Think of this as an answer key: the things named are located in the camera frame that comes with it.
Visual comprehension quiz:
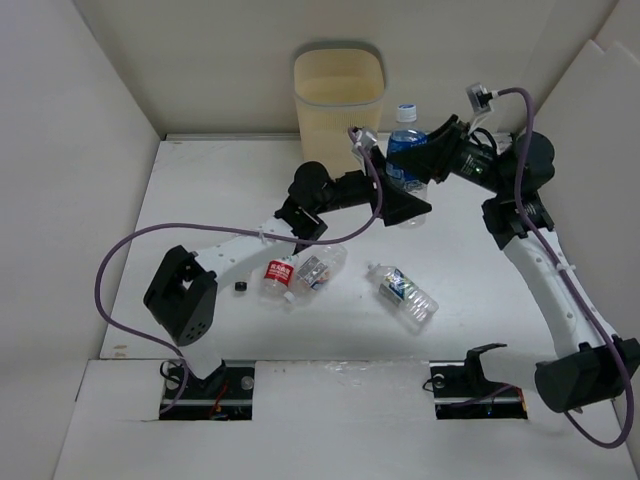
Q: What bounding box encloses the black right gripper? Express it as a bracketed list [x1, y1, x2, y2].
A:
[386, 114, 511, 196]

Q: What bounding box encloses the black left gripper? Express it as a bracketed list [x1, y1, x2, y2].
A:
[312, 146, 430, 225]

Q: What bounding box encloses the blue label water bottle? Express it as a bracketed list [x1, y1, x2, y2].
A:
[384, 103, 432, 230]

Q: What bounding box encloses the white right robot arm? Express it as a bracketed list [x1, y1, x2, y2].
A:
[387, 116, 639, 413]

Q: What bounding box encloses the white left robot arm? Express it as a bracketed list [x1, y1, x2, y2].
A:
[143, 152, 432, 397]

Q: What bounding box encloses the beige plastic waste bin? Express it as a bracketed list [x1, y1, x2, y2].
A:
[291, 39, 387, 178]

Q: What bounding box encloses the clear bottle blue green label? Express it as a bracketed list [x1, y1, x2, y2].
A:
[367, 263, 439, 335]

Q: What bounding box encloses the clear bottle silver label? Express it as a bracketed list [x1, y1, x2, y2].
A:
[284, 244, 348, 305]

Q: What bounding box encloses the red label water bottle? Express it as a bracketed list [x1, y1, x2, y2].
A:
[259, 255, 299, 309]

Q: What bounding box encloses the small black cap cola bottle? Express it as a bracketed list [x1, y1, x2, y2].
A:
[234, 281, 248, 293]

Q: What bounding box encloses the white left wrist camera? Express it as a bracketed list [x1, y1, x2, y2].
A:
[347, 127, 378, 158]

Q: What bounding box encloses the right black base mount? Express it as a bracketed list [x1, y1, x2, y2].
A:
[422, 343, 528, 420]

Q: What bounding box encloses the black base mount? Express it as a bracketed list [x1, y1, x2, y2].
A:
[159, 360, 255, 422]
[422, 343, 528, 420]

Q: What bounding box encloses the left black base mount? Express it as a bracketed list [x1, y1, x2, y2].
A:
[159, 360, 255, 422]

